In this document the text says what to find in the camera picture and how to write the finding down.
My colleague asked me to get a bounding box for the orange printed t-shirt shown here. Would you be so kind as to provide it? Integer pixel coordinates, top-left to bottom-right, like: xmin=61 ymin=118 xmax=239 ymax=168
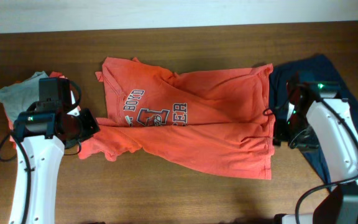
xmin=79 ymin=57 xmax=275 ymax=179

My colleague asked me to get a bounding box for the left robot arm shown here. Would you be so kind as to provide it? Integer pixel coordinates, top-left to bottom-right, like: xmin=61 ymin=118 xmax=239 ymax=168
xmin=9 ymin=78 xmax=100 ymax=223

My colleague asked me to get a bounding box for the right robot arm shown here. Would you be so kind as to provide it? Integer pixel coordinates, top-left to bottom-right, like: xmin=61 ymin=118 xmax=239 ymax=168
xmin=273 ymin=72 xmax=358 ymax=224

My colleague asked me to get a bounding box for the folded grey shirt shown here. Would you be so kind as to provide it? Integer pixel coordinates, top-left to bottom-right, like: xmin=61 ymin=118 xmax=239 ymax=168
xmin=0 ymin=72 xmax=48 ymax=123

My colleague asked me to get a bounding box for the folded pink shirt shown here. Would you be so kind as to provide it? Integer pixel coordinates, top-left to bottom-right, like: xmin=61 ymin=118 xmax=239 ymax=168
xmin=8 ymin=75 xmax=86 ymax=147

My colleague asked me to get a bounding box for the navy blue garment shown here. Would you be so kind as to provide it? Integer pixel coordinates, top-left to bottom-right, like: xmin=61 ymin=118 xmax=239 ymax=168
xmin=269 ymin=55 xmax=358 ymax=184

